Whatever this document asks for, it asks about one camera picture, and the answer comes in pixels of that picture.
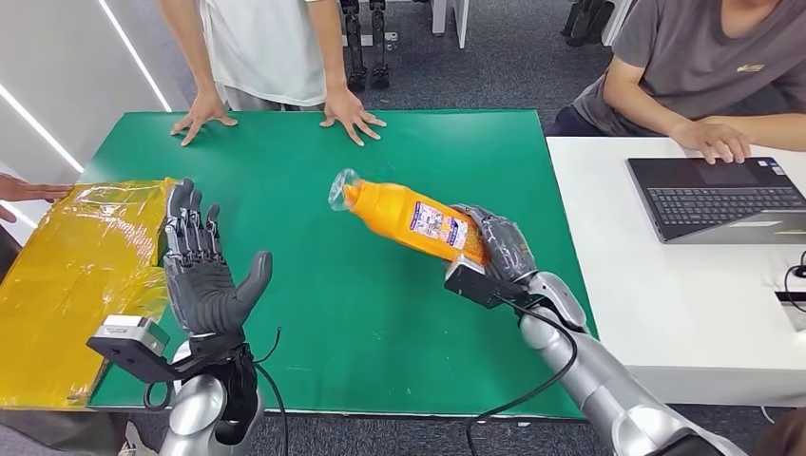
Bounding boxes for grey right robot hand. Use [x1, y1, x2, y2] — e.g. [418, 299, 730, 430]
[450, 202, 538, 284]

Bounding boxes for person's hand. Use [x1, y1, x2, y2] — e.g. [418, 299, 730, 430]
[0, 174, 75, 224]

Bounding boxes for standing person's left hand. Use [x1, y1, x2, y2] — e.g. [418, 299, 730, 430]
[318, 87, 387, 148]

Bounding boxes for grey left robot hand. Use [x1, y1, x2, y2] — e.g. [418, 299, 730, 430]
[162, 178, 275, 338]

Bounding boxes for seated person's right hand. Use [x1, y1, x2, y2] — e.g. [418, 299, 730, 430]
[673, 119, 753, 166]

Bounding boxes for standing person's right hand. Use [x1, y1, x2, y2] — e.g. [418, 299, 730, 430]
[169, 92, 240, 148]

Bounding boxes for orange plastic bottle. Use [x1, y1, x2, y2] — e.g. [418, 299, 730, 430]
[327, 168, 492, 267]

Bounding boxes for dark grey laptop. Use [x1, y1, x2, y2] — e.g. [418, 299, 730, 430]
[624, 156, 806, 245]

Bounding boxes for black robot leg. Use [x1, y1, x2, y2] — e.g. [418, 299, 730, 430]
[369, 0, 391, 90]
[339, 0, 368, 94]

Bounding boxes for seated person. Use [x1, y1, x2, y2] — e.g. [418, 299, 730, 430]
[544, 0, 806, 167]

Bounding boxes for standing person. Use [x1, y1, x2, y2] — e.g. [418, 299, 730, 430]
[156, 0, 387, 148]

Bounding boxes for yellow film-wrapped box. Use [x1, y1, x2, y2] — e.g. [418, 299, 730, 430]
[0, 177, 181, 410]

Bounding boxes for green table mat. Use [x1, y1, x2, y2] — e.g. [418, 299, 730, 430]
[82, 109, 600, 421]

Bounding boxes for white furniture leg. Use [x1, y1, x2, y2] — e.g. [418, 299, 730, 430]
[431, 0, 471, 50]

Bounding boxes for dark brown rounded object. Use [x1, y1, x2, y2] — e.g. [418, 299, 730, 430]
[749, 408, 806, 456]

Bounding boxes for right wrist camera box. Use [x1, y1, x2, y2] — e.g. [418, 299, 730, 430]
[443, 255, 527, 311]

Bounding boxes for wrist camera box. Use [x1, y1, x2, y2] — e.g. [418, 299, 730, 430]
[443, 255, 527, 311]
[86, 314, 190, 384]

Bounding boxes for white wall light strip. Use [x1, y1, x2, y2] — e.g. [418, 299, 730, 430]
[0, 83, 86, 175]
[96, 0, 172, 113]

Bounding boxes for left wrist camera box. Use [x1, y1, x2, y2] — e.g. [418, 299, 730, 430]
[86, 314, 190, 384]

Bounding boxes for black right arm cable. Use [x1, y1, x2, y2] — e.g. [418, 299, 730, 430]
[464, 295, 579, 456]

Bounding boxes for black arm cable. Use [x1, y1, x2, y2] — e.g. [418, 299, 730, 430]
[251, 327, 290, 456]
[464, 295, 579, 456]

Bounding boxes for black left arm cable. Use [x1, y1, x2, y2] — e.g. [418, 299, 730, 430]
[251, 327, 290, 456]

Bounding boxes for black desk cable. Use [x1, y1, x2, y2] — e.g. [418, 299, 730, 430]
[782, 249, 806, 314]

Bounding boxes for grey desk cable port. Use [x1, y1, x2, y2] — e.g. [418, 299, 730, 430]
[773, 290, 806, 332]

